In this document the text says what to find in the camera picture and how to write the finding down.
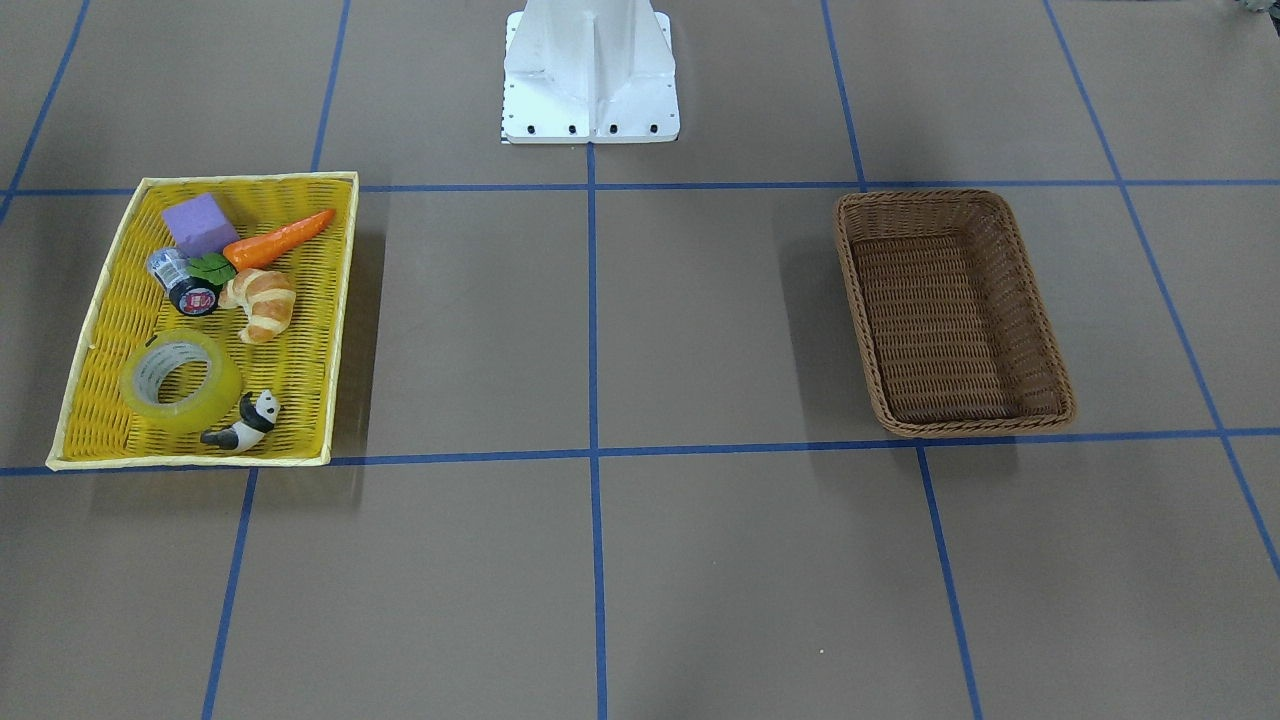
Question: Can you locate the yellow tape roll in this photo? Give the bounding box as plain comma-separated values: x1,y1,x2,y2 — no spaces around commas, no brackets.
118,328,242,434

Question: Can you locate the brown wicker basket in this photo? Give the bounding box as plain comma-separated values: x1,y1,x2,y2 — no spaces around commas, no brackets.
833,190,1078,439

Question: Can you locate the yellow woven basket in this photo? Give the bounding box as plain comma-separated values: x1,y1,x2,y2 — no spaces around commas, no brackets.
46,170,360,471

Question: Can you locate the toy croissant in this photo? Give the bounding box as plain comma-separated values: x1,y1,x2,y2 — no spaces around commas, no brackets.
218,269,296,345

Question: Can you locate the panda figurine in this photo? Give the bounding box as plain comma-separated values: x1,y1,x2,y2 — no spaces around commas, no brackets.
200,389,282,454

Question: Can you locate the orange toy carrot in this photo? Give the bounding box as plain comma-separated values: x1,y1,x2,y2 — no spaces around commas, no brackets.
221,208,337,272

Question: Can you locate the purple foam block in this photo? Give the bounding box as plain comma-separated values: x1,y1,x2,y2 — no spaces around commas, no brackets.
161,193,241,258

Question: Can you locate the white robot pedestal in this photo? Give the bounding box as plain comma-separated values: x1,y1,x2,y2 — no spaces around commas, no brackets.
500,1,681,145

